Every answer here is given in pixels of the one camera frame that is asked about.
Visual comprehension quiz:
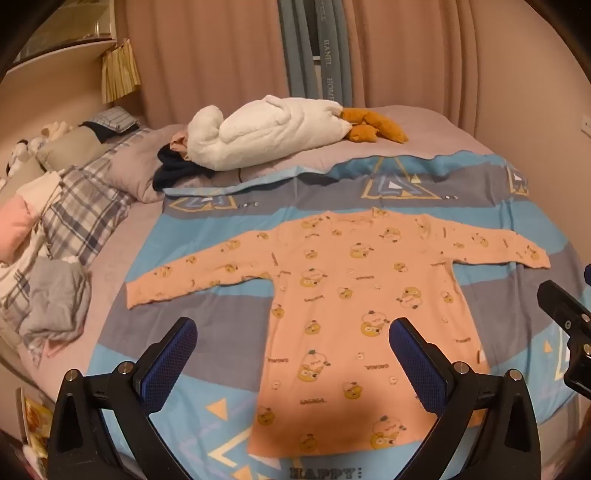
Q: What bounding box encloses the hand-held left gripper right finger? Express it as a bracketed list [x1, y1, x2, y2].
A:
[388, 317, 542, 480]

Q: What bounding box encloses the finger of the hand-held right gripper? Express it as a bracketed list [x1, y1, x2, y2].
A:
[537, 280, 591, 340]

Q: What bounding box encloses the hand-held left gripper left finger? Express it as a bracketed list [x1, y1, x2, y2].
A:
[47, 317, 199, 480]

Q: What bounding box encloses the peach cartoon print shirt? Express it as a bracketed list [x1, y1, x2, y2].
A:
[124, 208, 552, 461]

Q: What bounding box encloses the blue grey printed blanket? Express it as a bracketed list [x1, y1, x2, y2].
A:
[90, 150, 591, 480]

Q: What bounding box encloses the crumpled grey cloth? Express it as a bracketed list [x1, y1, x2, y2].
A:
[18, 256, 93, 348]

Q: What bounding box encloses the illustrated book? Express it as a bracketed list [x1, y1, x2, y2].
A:
[16, 387, 49, 463]

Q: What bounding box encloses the dark navy garment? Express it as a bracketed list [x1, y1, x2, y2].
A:
[154, 144, 219, 193]

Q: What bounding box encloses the grey pillow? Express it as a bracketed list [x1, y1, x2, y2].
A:
[98, 127, 168, 204]

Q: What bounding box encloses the pink and white cloth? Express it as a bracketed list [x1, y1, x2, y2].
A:
[0, 175, 62, 269]

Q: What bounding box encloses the mauve bed sheet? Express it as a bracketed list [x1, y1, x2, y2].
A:
[17, 104, 591, 398]

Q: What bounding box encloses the beige bolster pillow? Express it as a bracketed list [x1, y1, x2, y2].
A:
[36, 124, 117, 172]

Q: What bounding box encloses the small plaid pillow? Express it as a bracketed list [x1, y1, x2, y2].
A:
[78, 106, 140, 136]

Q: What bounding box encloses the white goose plush toy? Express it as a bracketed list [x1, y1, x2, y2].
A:
[187, 95, 409, 171]

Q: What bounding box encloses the pile of stuffed toys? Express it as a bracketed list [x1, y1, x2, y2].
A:
[4, 122, 75, 177]

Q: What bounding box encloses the yellow hanging cloth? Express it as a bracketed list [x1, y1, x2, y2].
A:
[101, 41, 142, 104]

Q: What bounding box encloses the pink curtain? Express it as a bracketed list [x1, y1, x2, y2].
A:
[124, 0, 591, 155]

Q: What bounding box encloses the blue curtain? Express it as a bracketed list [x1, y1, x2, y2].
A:
[277, 0, 354, 105]

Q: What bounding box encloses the curved wall shelf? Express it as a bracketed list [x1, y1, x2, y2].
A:
[11, 0, 119, 71]

